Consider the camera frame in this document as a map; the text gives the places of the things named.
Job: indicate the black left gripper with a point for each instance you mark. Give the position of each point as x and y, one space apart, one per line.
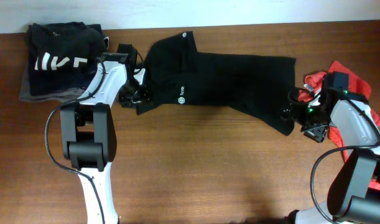
145 98

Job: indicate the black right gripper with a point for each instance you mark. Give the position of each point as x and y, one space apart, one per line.
316 134

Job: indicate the black polo shirt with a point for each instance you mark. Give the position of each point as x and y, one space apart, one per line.
177 73

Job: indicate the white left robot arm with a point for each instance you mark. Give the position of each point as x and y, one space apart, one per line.
89 138

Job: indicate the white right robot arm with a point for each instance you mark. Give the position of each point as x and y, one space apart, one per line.
354 195

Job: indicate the red shirt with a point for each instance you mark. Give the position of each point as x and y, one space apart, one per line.
356 85

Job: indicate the folded grey shirt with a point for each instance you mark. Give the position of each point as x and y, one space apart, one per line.
61 96

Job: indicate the folded navy printed shirt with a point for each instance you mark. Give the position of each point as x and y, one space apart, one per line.
62 56

